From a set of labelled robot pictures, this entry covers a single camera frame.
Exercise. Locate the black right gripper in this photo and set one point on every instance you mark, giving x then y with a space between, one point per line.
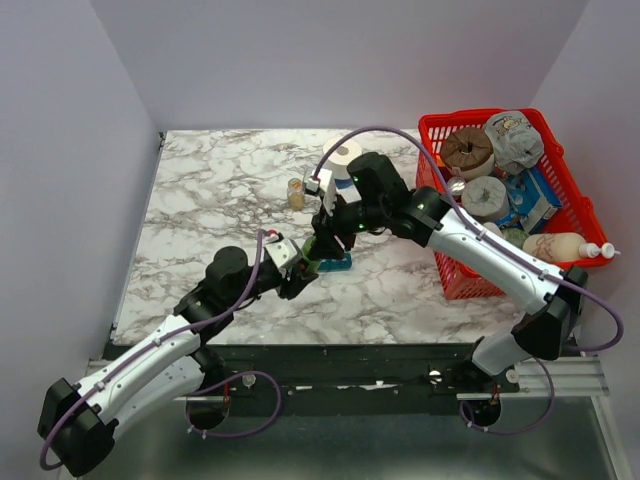
324 225

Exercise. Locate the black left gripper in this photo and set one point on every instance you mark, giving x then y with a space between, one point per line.
293 287

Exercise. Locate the green pill bottle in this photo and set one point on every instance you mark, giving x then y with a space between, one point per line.
310 255

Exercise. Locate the teal weekly pill organizer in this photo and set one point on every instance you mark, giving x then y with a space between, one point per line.
336 265

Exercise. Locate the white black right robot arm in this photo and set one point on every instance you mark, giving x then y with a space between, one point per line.
548 295

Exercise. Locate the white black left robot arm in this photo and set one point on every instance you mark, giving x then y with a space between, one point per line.
81 421

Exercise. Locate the blue tape roll base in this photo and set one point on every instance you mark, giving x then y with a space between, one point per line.
343 184

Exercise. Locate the clear jar yellow capsules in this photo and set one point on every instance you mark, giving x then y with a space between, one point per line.
296 194

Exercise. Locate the white paper roll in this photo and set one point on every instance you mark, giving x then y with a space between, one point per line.
341 157

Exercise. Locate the silver lid can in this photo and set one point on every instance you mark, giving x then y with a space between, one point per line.
456 186

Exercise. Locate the grey wrapped roll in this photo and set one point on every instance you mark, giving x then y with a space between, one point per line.
485 198

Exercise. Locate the brown wrapped roll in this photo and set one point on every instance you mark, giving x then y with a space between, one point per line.
468 153

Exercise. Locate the blue carton box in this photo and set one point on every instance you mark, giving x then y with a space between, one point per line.
532 198

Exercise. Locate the grey crumpled bag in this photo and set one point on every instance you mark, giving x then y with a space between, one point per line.
517 145

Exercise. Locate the cream squeeze bottle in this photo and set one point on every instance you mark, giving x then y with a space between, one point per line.
566 247

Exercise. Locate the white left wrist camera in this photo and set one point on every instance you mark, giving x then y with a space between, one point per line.
284 254

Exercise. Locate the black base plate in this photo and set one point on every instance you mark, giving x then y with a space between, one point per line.
300 380

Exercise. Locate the aluminium rail frame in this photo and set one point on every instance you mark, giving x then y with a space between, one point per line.
570 377

